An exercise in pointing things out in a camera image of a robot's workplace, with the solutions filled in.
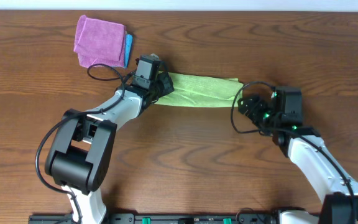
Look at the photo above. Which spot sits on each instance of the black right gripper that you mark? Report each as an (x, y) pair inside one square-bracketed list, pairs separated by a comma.
[(259, 104)]

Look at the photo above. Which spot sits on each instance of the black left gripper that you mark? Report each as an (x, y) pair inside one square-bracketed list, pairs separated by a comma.
[(169, 86)]

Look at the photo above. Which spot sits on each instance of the green microfiber cloth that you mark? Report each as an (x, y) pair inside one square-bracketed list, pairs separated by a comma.
[(201, 92)]

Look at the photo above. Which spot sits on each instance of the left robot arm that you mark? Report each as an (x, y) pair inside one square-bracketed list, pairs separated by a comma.
[(79, 157)]

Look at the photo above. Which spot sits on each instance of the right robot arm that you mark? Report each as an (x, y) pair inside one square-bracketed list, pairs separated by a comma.
[(336, 189)]

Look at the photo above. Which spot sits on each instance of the blue folded cloth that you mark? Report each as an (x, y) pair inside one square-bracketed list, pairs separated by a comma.
[(128, 46)]

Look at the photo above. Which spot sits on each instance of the purple folded microfiber cloth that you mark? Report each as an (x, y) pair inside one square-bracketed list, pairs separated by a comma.
[(98, 41)]

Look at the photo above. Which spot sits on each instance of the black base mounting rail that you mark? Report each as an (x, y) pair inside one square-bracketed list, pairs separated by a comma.
[(242, 218)]

